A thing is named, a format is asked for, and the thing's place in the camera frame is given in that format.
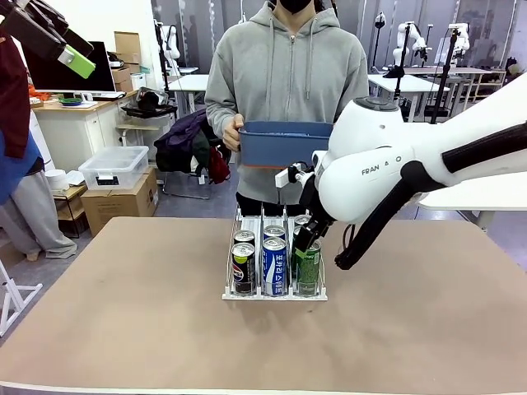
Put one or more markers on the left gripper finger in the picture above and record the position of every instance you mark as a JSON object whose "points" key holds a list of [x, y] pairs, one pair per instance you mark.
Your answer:
{"points": [[78, 62], [78, 43]]}

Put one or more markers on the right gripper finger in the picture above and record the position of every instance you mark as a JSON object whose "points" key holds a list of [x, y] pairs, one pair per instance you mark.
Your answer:
{"points": [[320, 232], [304, 240]]}

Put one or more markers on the black tripod stand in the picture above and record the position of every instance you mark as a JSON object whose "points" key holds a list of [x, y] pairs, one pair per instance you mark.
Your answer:
{"points": [[446, 74], [400, 61]]}

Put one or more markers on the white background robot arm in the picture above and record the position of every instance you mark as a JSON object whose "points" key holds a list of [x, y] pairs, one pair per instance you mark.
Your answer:
{"points": [[460, 41], [413, 41], [171, 41]]}

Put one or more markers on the tall cardboard box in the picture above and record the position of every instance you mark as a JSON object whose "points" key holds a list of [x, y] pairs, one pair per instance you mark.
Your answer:
{"points": [[127, 47]]}

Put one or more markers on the person's right forearm gray sleeve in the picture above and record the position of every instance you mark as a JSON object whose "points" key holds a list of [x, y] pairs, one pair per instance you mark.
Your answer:
{"points": [[216, 111]]}

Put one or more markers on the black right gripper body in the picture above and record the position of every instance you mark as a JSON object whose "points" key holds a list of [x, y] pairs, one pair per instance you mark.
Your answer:
{"points": [[309, 197]]}

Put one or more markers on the dark purple jacket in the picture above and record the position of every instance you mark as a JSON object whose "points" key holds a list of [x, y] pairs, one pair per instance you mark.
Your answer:
{"points": [[181, 136]]}

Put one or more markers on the person in maroon top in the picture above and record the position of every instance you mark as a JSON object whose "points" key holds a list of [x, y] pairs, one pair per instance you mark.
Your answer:
{"points": [[16, 103]]}

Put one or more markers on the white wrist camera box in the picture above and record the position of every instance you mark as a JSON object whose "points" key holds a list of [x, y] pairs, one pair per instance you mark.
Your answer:
{"points": [[286, 177]]}

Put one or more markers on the green bowl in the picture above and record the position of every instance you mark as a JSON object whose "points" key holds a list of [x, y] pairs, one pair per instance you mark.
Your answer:
{"points": [[70, 100]]}

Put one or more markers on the wooden shelf unit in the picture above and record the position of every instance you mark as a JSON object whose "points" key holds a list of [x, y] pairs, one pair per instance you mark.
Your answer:
{"points": [[488, 82]]}

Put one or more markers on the white roll stack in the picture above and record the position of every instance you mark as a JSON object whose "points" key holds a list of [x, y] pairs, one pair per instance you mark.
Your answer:
{"points": [[55, 181]]}

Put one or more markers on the clear plastic storage box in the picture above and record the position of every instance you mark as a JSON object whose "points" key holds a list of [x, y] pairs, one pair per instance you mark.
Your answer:
{"points": [[115, 164]]}

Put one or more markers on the white background table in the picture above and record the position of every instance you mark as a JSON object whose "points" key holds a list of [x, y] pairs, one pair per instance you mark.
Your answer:
{"points": [[420, 86], [189, 82]]}

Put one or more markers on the large white table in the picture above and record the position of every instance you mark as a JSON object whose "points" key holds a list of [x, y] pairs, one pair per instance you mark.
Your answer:
{"points": [[473, 201]]}

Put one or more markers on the blue Pocari Sweat can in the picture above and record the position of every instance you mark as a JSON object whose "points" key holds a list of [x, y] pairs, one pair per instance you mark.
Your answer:
{"points": [[274, 231], [275, 267]]}

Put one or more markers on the black computer monitor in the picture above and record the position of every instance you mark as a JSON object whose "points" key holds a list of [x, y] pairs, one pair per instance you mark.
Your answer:
{"points": [[99, 78]]}

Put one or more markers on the low wooden rack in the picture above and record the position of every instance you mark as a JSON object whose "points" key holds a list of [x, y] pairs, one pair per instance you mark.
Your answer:
{"points": [[72, 201]]}

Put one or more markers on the white plastic container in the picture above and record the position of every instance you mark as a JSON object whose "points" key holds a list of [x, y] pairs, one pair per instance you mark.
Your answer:
{"points": [[138, 81]]}

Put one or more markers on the metal chair frame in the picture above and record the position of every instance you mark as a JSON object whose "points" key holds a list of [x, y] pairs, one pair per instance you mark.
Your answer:
{"points": [[185, 194]]}

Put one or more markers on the person's right hand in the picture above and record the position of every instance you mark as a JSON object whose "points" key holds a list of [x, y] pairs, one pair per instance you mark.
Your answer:
{"points": [[231, 136]]}

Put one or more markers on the black gear pile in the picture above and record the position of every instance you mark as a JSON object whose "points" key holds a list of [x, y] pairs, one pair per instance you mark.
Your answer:
{"points": [[148, 100]]}

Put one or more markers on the green soda can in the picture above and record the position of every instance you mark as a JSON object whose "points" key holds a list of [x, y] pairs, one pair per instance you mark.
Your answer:
{"points": [[302, 218], [309, 275]]}

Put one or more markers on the white cabinet wooden top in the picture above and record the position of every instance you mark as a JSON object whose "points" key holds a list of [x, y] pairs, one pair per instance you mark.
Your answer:
{"points": [[74, 131]]}

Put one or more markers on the right Franka robot arm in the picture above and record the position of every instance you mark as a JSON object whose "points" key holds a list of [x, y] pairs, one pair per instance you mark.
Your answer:
{"points": [[362, 136]]}

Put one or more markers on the blue plastic bin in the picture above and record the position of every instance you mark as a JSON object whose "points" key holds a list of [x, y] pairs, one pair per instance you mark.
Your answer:
{"points": [[280, 144]]}

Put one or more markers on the small wooden side table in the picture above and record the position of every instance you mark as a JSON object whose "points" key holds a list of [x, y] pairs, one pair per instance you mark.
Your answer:
{"points": [[138, 127]]}

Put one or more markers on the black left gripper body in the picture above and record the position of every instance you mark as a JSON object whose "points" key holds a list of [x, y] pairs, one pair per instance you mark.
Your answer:
{"points": [[33, 35]]}

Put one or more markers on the large brown cardboard box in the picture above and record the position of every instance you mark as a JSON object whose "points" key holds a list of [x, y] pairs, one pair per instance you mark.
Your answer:
{"points": [[119, 205]]}

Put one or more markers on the black Pepsi can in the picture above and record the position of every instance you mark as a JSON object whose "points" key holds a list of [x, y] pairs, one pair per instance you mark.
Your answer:
{"points": [[245, 236], [243, 267]]}

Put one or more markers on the person in gray hoodie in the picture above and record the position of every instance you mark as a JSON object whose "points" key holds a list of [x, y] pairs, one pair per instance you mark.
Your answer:
{"points": [[288, 82]]}

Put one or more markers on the small cardboard box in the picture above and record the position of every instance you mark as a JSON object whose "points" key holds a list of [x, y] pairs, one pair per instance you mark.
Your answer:
{"points": [[121, 80]]}

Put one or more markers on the dark red bag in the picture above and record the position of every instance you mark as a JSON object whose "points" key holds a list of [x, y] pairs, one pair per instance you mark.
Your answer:
{"points": [[218, 168]]}

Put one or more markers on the white frame stand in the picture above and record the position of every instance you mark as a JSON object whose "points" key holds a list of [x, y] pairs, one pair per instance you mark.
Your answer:
{"points": [[16, 296]]}

